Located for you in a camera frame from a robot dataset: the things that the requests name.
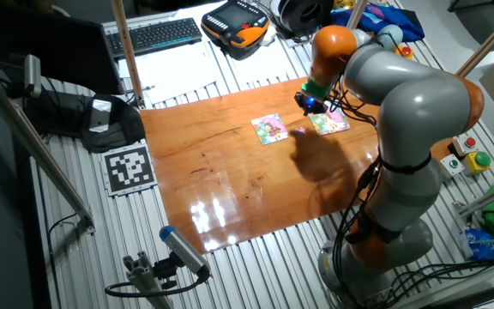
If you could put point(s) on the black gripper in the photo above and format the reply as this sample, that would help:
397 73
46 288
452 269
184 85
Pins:
311 104

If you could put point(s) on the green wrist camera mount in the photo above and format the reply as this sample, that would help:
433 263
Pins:
313 90

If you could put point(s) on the pale blue egg-shaped object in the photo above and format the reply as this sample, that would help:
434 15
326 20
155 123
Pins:
390 35

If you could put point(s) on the cartoon puzzle with missing piece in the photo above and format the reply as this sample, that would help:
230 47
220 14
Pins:
269 129

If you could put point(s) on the black and orange teach pendant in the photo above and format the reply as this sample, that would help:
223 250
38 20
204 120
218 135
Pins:
234 26

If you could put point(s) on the silver camera with blue cap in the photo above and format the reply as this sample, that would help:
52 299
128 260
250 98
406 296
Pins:
182 250

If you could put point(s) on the purple puzzle piece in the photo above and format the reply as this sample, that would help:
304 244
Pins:
300 131

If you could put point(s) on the glossy wooden board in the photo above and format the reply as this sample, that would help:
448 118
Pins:
230 171

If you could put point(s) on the blue plastic bag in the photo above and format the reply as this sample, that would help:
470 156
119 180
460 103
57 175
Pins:
483 244

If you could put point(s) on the aluminium profile post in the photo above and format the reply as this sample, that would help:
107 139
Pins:
144 279

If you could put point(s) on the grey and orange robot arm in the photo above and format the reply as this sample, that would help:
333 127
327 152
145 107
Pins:
423 107

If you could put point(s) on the grey box with green button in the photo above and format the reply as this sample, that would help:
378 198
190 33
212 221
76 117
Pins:
452 166

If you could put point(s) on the black and white marker tag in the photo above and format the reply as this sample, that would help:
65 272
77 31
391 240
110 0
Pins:
129 169

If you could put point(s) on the slanted aluminium beam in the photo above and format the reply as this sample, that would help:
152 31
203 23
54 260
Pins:
37 148

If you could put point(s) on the white paper sheet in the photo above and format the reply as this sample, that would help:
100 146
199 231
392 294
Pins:
264 60
174 73

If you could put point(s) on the frame pole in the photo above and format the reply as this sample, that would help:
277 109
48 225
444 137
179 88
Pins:
127 51
357 13
487 43

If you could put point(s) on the yellow box with green button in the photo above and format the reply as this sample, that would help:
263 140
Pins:
477 163

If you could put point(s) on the aluminium bar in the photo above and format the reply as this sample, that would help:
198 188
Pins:
487 197

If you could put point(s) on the complete cartoon puzzle picture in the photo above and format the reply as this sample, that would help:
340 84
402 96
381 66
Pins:
335 122

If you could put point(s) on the orange box with red button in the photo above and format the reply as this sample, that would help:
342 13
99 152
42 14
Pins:
405 52

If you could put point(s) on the silver camera on beam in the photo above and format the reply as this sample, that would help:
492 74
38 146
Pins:
32 73

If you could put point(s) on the black filament spool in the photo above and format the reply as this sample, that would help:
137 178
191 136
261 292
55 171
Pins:
303 15

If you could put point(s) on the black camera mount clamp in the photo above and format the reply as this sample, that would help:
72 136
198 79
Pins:
165 270

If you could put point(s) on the black keyboard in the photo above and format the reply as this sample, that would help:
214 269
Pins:
157 36

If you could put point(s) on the grey box with red button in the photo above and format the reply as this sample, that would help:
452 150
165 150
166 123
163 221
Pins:
465 146

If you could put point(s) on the blue cloth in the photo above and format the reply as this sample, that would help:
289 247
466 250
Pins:
393 19

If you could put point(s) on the black monitor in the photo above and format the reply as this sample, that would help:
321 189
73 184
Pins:
58 47

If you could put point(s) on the yellow toy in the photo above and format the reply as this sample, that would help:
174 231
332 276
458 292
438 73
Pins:
345 4

